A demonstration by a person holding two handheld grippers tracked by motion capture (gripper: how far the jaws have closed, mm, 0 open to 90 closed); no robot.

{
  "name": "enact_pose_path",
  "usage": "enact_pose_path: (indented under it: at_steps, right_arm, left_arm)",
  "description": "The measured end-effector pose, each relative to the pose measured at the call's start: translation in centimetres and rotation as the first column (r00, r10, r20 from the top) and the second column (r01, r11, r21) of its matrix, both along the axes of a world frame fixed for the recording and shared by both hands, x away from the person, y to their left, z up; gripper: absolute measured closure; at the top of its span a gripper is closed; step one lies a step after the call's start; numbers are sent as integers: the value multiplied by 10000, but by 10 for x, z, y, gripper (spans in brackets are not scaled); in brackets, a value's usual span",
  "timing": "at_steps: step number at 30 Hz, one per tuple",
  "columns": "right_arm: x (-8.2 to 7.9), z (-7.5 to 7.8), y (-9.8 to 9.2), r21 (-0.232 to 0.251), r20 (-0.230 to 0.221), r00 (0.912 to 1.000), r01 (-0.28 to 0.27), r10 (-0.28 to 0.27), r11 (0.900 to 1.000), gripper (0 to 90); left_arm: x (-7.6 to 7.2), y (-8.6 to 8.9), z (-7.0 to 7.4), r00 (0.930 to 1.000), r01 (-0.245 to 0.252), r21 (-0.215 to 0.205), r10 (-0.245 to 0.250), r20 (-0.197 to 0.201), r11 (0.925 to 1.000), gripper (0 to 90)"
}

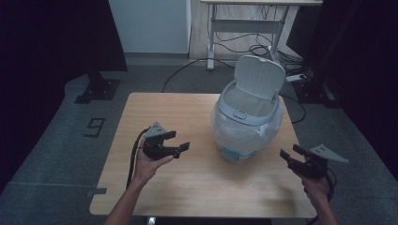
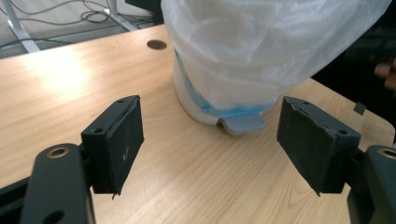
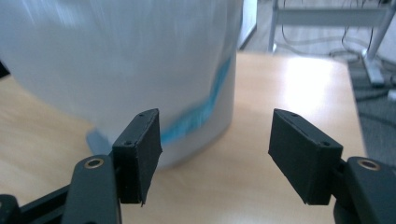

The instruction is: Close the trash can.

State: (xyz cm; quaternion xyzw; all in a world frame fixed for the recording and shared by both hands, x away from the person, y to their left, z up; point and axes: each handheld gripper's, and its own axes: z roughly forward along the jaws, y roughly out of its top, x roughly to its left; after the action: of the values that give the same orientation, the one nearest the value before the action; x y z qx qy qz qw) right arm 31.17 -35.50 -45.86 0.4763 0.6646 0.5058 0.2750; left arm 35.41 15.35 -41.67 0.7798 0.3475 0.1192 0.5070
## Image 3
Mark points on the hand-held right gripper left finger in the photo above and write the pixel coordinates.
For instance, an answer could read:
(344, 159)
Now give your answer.
(137, 155)

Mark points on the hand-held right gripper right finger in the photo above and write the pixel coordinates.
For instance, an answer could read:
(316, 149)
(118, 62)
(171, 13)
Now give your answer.
(305, 158)

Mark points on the translucent white trash bag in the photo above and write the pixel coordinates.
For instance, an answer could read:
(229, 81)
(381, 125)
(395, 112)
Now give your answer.
(109, 62)

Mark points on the white partition panel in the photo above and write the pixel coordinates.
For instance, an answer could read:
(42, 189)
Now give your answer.
(247, 21)

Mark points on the white metal frame desk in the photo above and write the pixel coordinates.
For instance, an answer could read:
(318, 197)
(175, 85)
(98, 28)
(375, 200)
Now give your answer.
(330, 17)

